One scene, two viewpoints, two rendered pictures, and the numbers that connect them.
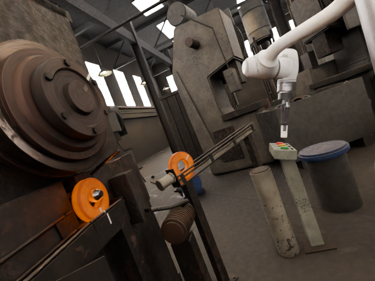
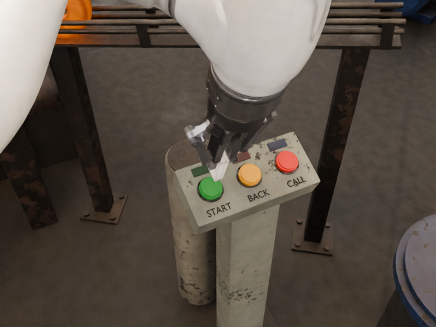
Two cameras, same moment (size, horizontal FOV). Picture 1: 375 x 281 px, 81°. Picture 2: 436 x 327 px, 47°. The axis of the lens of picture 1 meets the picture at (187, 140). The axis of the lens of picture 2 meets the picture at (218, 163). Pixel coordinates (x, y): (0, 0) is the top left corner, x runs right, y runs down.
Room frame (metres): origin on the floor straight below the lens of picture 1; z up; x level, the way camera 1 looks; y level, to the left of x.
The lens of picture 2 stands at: (0.82, -0.90, 1.25)
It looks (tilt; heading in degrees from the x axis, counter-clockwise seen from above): 46 degrees down; 49
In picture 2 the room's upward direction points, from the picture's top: straight up
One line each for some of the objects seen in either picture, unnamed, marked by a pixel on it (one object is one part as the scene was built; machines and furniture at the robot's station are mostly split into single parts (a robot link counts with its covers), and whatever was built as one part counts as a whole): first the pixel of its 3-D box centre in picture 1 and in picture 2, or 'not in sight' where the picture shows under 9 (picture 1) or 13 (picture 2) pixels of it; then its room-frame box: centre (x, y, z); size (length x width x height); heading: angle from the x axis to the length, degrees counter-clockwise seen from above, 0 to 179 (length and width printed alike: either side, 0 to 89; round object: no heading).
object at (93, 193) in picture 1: (82, 199); not in sight; (0.81, 0.44, 0.78); 0.17 x 0.04 x 0.04; 74
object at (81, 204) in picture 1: (91, 199); not in sight; (0.80, 0.40, 0.77); 0.16 x 0.03 x 0.16; 166
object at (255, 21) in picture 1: (269, 59); not in sight; (8.67, -4.07, 2.25); 0.92 x 0.92 x 4.50
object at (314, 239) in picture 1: (298, 193); (242, 266); (1.25, -0.49, 0.31); 0.24 x 0.16 x 0.62; 164
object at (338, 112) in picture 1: (307, 124); not in sight; (2.80, -1.51, 0.39); 1.03 x 0.83 x 0.77; 89
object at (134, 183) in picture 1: (129, 197); not in sight; (1.03, 0.35, 0.68); 0.11 x 0.08 x 0.24; 74
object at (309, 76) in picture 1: (311, 100); not in sight; (4.24, -2.49, 0.55); 1.10 x 0.53 x 1.10; 4
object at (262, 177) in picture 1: (274, 210); (197, 231); (1.26, -0.33, 0.26); 0.12 x 0.12 x 0.52
